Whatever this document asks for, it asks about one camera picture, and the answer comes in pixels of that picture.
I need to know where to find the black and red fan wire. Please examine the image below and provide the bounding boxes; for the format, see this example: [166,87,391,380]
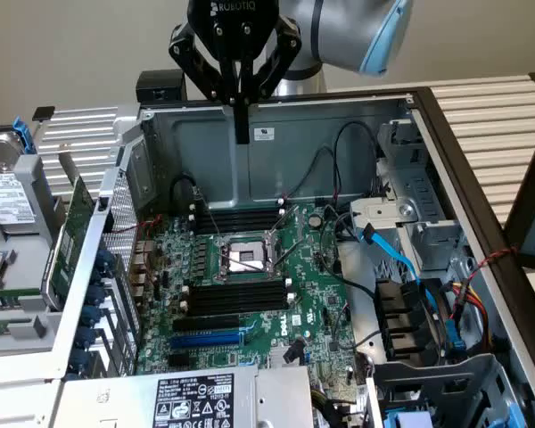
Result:
[279,145,341,202]

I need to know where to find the silver socket cover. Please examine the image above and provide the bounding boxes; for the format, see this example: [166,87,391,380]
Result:
[267,203,308,274]

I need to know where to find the red and black twisted wire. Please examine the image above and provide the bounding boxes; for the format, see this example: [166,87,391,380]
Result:
[103,213,167,236]
[467,246,519,286]

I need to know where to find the black plastic fan shroud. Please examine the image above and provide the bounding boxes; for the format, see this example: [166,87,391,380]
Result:
[373,276,434,363]

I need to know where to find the blue disk rail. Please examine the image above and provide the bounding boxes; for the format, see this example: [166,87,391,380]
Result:
[12,115,37,157]

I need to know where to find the blue expansion slot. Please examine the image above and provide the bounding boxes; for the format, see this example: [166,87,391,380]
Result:
[169,332,245,352]

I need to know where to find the blue plastic clip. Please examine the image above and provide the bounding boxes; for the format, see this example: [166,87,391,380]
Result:
[445,318,468,353]

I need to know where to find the thin black looped wire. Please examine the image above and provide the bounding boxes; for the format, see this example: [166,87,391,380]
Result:
[333,119,381,200]

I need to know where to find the green Dell motherboard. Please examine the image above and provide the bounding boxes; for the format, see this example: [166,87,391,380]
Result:
[136,202,366,402]

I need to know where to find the light blue SATA wire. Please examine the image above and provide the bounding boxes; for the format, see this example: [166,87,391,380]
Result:
[358,224,440,313]

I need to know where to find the thick black wire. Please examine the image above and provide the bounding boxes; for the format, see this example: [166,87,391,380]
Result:
[318,204,378,298]

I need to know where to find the black box with port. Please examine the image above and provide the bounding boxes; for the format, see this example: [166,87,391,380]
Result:
[136,70,188,108]

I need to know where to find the dark grey drive cage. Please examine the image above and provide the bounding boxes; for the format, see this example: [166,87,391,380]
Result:
[365,353,535,428]

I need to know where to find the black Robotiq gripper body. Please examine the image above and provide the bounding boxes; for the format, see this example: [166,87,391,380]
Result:
[186,0,281,63]

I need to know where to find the coloured power wire bundle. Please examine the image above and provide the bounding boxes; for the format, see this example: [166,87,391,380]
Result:
[445,279,494,353]

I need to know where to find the thick black looped cable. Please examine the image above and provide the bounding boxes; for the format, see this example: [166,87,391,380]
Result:
[169,175,198,210]

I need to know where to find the green graphics card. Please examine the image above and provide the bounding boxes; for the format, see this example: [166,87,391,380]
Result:
[39,142,100,313]

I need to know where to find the silver hard disk with label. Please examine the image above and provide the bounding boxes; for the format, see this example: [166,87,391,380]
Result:
[0,128,41,233]

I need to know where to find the long black expansion slot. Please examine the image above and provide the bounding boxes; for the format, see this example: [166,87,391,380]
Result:
[172,313,242,333]

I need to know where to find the black angled wire plug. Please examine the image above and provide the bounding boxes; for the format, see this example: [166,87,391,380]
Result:
[284,337,307,365]

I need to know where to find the blue card slot clip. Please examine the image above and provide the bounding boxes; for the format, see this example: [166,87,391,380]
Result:
[69,349,90,374]
[94,249,115,272]
[80,305,103,327]
[87,284,108,309]
[76,326,98,350]

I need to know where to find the CPU socket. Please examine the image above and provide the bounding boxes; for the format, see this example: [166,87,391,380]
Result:
[211,231,280,284]

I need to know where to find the small silver heatsink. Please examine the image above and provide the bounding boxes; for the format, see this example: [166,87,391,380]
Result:
[268,345,305,369]

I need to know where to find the blue plastic block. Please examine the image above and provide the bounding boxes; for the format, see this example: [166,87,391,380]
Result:
[383,409,434,428]

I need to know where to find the silver power supply with label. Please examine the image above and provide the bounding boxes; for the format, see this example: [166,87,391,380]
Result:
[53,364,316,428]

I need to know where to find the silver rear port block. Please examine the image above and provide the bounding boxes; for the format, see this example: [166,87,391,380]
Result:
[130,239,157,309]

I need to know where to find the silver disk bay cage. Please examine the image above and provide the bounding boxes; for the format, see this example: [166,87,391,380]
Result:
[350,118,469,286]

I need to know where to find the open metal PC case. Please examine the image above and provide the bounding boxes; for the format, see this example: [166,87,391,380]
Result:
[48,86,535,428]

